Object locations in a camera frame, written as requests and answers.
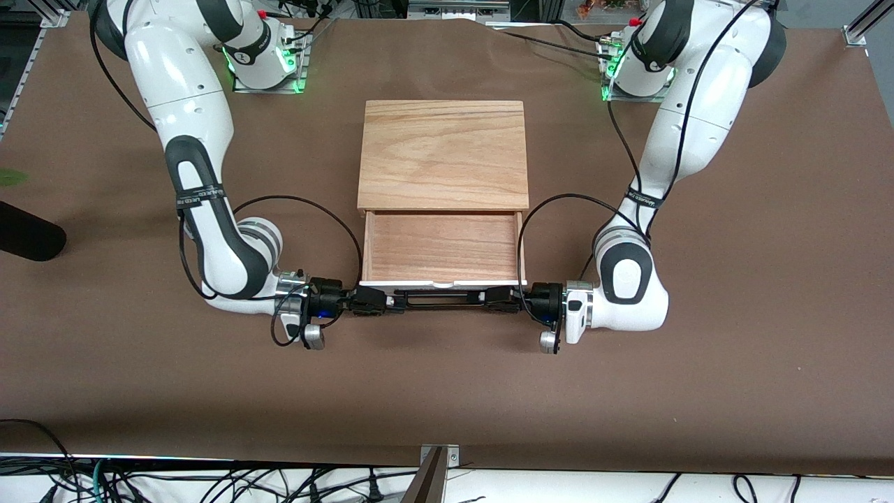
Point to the light wooden drawer cabinet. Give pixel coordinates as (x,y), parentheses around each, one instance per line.
(443,154)

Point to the silver metal edge bracket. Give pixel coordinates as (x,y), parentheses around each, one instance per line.
(452,455)

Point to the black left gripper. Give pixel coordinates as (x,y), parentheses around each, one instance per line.
(546,299)

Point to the grey slanted strut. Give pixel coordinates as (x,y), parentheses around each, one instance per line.
(427,485)

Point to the aluminium profile corner post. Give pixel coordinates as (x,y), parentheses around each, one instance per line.
(862,28)

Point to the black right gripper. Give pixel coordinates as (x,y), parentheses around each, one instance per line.
(324,297)

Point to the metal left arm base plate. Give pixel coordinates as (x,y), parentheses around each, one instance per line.
(632,98)

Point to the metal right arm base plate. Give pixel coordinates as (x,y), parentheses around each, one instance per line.
(269,86)

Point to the black rounded blurry object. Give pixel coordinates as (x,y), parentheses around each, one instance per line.
(28,237)

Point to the silver metal frame box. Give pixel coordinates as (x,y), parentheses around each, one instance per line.
(457,10)

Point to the brown paper table cover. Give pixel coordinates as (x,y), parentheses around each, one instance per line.
(447,391)

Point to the aluminium profile rail with bracket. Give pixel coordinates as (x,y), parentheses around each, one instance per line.
(54,17)

